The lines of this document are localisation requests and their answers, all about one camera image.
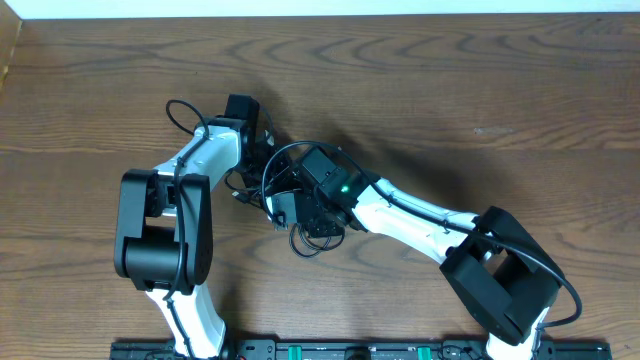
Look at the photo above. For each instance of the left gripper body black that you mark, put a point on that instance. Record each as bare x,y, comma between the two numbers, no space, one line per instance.
255,171

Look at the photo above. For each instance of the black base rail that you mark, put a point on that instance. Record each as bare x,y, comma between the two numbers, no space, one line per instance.
450,349

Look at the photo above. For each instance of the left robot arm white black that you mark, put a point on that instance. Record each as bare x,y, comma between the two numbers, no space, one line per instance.
164,234

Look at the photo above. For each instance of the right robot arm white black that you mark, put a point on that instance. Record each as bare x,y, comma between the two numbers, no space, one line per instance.
505,280

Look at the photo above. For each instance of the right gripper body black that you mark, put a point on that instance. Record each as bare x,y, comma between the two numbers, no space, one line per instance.
323,223

